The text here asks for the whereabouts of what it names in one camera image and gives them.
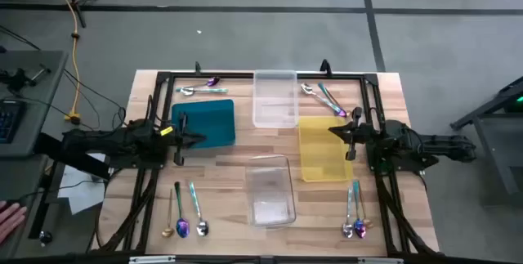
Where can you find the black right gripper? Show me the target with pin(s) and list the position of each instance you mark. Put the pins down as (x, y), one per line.
(357, 133)

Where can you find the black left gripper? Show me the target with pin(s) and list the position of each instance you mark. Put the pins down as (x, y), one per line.
(180, 153)

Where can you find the yellow plastic bin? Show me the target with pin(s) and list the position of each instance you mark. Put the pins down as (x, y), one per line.
(323, 153)

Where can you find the iridescent blue-purple spoon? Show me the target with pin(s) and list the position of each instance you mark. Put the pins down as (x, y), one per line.
(359, 228)
(182, 228)

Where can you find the gold spoon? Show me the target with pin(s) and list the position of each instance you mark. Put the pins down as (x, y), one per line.
(168, 232)
(368, 223)

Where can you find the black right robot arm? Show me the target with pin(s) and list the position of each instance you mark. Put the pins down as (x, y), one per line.
(441, 147)

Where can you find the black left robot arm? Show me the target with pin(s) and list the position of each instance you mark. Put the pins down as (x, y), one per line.
(122, 141)

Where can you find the teal plastic bin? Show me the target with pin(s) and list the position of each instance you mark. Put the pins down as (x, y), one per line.
(216, 121)

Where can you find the black table clamp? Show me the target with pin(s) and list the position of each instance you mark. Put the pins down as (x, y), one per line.
(325, 67)
(198, 68)

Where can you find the frosted white plastic bin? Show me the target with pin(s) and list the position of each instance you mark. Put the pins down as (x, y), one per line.
(275, 104)

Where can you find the clear transparent container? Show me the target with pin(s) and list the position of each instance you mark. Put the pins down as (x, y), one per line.
(269, 198)

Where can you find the black diagonal bar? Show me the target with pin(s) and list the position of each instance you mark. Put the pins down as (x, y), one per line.
(69, 155)

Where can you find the white paper sheet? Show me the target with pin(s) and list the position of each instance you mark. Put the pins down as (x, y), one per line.
(77, 194)

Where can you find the grey metal cart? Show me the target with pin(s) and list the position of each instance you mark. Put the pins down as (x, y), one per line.
(498, 133)

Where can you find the grey side desk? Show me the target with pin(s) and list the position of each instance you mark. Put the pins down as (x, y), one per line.
(37, 92)

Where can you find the grey lower desk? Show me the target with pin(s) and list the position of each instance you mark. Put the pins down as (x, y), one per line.
(20, 182)

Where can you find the black round knob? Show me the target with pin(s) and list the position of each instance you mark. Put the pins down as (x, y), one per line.
(45, 238)

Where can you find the black clamp tool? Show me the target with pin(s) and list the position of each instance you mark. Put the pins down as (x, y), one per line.
(18, 79)

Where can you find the black keyboard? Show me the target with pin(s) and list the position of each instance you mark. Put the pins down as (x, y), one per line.
(8, 121)

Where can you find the person's hand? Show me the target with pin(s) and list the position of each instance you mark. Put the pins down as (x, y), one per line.
(10, 221)

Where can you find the left wrist camera yellow label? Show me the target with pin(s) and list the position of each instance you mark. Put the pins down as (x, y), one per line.
(166, 131)

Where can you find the silver metal bracket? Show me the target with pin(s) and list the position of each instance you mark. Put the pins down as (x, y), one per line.
(380, 261)
(151, 259)

